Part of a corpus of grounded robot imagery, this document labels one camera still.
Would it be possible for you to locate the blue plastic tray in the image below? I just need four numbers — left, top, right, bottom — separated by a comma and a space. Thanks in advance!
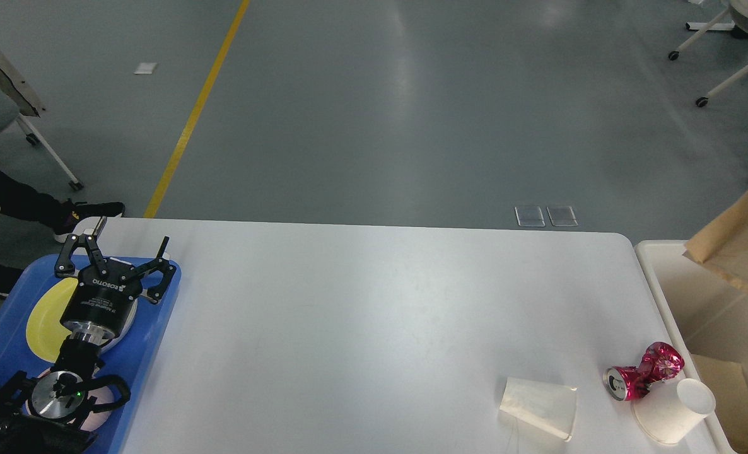
0, 255, 182, 453

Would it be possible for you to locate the yellow plastic plate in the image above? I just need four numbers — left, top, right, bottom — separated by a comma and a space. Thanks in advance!
25, 278, 78, 364

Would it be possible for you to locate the red object under arm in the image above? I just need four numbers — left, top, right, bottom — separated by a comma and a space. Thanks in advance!
604, 342, 685, 402

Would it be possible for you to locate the beige plastic bin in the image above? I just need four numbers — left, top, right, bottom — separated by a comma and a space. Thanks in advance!
634, 240, 748, 453

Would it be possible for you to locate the clear floor plate left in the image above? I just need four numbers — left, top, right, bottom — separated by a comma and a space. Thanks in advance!
513, 205, 546, 229

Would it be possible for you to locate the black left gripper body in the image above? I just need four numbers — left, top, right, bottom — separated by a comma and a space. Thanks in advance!
59, 265, 143, 344

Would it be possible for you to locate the white paper napkin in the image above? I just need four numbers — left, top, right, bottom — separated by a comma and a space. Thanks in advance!
499, 377, 578, 441

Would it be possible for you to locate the large brown paper bag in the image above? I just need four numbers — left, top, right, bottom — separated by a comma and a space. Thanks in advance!
691, 354, 748, 453

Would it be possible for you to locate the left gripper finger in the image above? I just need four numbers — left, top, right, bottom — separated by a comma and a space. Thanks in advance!
54, 216, 112, 281
122, 236, 178, 306

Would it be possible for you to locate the clear floor plate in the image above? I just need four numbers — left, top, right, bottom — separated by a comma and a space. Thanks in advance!
546, 205, 579, 227
513, 205, 546, 229

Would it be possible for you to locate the white paper cup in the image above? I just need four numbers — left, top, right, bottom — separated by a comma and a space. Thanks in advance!
631, 378, 716, 445

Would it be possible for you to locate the person in black clothes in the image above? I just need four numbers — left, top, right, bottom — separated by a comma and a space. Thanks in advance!
0, 170, 126, 299

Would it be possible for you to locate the clear floor plate right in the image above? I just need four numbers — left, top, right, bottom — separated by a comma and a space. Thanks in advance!
546, 205, 579, 227

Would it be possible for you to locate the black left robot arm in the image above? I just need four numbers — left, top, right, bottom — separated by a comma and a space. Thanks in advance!
0, 218, 181, 453

